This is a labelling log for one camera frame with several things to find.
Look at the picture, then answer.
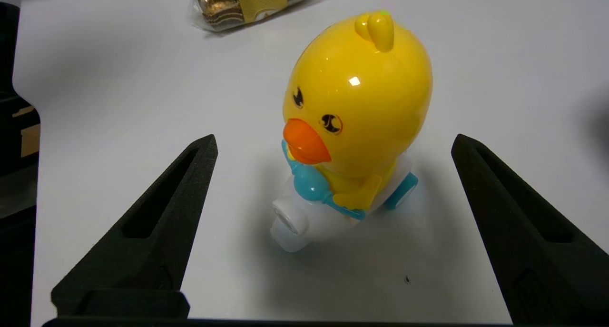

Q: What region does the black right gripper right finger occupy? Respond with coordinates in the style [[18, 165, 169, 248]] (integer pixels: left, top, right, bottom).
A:
[[451, 133, 609, 326]]

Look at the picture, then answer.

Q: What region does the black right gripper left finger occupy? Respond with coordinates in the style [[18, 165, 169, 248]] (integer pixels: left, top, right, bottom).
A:
[[51, 134, 219, 319]]

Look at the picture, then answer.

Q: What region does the yellow duck scooter toy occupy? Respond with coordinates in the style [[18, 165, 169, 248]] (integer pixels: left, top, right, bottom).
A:
[[270, 10, 434, 253]]

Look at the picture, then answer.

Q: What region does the dark robot chassis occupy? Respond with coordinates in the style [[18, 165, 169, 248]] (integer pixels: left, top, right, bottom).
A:
[[0, 2, 41, 327]]

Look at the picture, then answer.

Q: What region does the clear wrapped brown snack pack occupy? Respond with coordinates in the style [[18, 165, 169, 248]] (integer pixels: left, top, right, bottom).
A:
[[187, 0, 329, 32]]

